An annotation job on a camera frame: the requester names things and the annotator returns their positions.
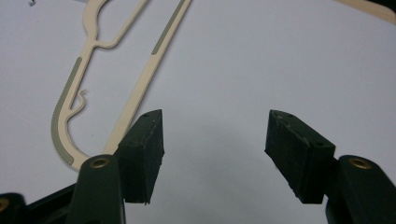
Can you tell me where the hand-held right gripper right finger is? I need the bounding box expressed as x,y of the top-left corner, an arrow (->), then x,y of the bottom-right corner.
264,109 -> 396,224

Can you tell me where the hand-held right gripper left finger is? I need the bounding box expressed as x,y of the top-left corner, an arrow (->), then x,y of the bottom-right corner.
65,108 -> 165,224

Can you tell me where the beige plastic clothes hanger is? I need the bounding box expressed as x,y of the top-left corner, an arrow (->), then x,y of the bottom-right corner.
49,0 -> 193,172

